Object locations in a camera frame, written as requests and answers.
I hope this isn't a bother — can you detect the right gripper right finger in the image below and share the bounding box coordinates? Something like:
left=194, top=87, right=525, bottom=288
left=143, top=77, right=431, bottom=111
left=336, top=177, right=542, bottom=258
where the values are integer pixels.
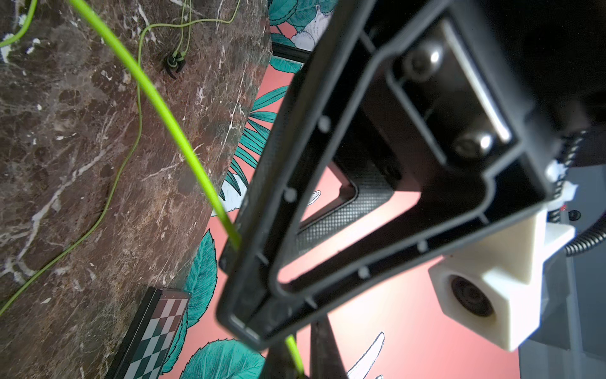
left=309, top=316, right=347, bottom=379

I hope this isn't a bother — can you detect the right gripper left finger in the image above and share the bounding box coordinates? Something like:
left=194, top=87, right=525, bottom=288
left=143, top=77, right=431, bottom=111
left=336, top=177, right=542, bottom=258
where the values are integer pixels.
left=259, top=347, right=296, bottom=379

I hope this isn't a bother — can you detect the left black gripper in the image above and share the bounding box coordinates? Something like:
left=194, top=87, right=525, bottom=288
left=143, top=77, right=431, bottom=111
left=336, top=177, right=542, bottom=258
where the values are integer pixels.
left=481, top=1, right=605, bottom=166

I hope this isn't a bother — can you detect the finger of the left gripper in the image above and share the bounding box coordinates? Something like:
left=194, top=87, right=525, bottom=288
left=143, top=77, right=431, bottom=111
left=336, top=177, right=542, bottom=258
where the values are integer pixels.
left=237, top=160, right=401, bottom=265

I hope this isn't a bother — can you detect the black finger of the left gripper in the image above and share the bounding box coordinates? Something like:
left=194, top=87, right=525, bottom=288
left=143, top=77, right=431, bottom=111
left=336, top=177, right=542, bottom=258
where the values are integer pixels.
left=216, top=1, right=558, bottom=350

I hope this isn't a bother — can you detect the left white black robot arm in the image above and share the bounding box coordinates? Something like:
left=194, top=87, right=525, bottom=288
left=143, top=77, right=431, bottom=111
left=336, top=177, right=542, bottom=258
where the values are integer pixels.
left=216, top=1, right=605, bottom=378

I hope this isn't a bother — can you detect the black white checkerboard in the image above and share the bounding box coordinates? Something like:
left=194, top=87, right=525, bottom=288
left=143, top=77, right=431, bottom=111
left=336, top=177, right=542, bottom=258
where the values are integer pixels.
left=106, top=287, right=190, bottom=378

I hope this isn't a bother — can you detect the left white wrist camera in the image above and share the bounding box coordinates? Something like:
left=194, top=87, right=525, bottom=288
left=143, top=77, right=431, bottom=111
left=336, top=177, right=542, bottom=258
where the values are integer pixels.
left=429, top=209, right=576, bottom=352

